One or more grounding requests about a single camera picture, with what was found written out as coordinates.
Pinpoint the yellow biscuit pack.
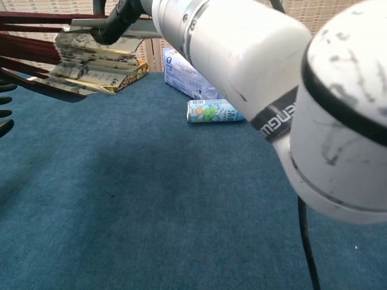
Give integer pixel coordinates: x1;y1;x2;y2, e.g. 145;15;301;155
101;59;149;96

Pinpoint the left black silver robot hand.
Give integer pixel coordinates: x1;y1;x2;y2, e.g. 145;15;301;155
0;83;18;139

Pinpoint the pale blue tissue pack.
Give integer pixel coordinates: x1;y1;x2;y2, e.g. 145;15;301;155
163;47;226;100

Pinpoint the light blue drink can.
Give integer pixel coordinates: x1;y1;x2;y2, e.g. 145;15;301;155
186;98;246;124

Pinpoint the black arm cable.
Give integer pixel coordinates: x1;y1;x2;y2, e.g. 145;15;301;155
297;195;322;290

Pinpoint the teal felt table cover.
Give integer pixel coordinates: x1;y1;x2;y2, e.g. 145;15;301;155
0;71;387;290

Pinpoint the red ribbed calligraphy folding fan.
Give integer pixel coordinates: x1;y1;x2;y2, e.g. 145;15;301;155
0;11;164;97

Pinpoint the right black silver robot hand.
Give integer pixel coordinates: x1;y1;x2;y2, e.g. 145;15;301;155
92;0;152;46

